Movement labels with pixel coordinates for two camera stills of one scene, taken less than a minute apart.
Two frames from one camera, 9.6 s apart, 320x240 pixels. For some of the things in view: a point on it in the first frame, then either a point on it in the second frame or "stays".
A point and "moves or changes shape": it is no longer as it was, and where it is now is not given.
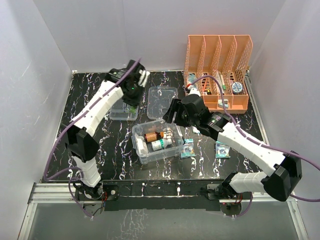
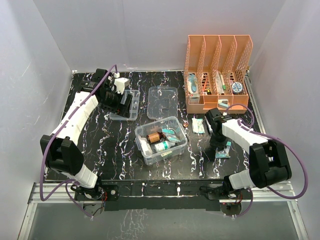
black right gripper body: (183, 119) → (217, 140)
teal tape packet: (187, 149) → (170, 135)
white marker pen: (223, 86) stays
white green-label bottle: (161, 144) moves or changes shape
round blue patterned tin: (237, 88) stays
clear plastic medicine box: (156, 140) stays
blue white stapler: (220, 104) stays
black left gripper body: (132, 98) → (112, 101)
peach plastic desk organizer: (216, 68) stays
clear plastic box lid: (159, 97) stays
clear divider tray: (121, 111) stays
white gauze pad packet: (142, 146) moves or changes shape
